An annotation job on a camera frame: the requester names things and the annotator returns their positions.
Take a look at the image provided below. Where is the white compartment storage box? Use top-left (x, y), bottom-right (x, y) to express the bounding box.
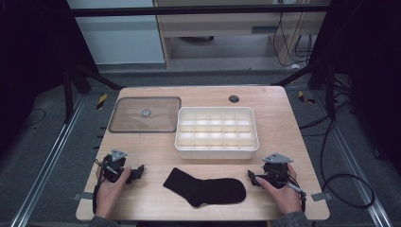
top-left (174, 106), bottom-right (260, 160)

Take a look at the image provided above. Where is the thin black floor cable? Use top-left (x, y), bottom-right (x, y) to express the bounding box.
top-left (21, 108), bottom-right (47, 129)

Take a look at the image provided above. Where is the person's right hand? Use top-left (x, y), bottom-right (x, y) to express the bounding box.
top-left (254, 164), bottom-right (303, 216)

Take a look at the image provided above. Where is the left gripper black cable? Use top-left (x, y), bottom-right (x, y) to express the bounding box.
top-left (92, 159), bottom-right (106, 216)

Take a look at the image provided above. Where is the black hanging cable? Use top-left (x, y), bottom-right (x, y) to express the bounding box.
top-left (272, 12), bottom-right (299, 68)
top-left (294, 33), bottom-right (314, 65)

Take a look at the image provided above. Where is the light wooden desk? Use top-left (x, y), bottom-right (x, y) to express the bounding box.
top-left (153, 0), bottom-right (331, 69)

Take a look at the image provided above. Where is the black sock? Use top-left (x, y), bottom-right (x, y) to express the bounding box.
top-left (162, 167), bottom-right (247, 208)

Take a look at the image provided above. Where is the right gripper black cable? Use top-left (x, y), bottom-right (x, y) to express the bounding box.
top-left (283, 174), bottom-right (308, 213)

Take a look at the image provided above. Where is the white cabinet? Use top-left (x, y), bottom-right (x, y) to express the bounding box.
top-left (66, 0), bottom-right (166, 65)

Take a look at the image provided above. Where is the transparent box lid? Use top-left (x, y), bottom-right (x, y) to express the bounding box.
top-left (108, 96), bottom-right (183, 134)

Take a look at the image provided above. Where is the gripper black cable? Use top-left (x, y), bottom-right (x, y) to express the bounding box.
top-left (283, 174), bottom-right (308, 213)
top-left (92, 159), bottom-right (106, 216)

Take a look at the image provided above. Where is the yellow black striped tape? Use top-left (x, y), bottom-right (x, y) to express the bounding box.
top-left (297, 90), bottom-right (317, 105)
top-left (96, 93), bottom-right (109, 111)

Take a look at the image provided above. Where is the black curtain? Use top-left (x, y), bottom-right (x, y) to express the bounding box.
top-left (0, 0), bottom-right (99, 155)
top-left (310, 0), bottom-right (401, 176)

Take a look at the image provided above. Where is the aluminium floor rail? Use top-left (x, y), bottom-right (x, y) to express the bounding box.
top-left (311, 90), bottom-right (394, 227)
top-left (9, 94), bottom-right (87, 227)

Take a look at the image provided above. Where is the grey metal table bracket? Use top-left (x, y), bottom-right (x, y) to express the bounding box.
top-left (310, 191), bottom-right (334, 202)
top-left (73, 191), bottom-right (95, 201)

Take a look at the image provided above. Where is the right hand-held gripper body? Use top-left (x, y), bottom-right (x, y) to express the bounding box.
top-left (262, 152), bottom-right (294, 190)

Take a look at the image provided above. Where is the black horizontal bar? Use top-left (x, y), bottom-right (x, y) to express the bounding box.
top-left (67, 3), bottom-right (332, 18)

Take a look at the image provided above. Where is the person's left hand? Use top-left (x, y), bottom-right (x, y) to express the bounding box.
top-left (95, 166), bottom-right (132, 219)

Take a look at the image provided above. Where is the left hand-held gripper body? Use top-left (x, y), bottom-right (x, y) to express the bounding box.
top-left (99, 148), bottom-right (129, 183)

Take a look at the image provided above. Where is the black metal stand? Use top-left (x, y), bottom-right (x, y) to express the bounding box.
top-left (270, 60), bottom-right (338, 121)
top-left (61, 58), bottom-right (125, 125)

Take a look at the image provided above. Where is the long black floor cable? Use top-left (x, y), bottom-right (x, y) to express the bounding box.
top-left (298, 113), bottom-right (376, 210)

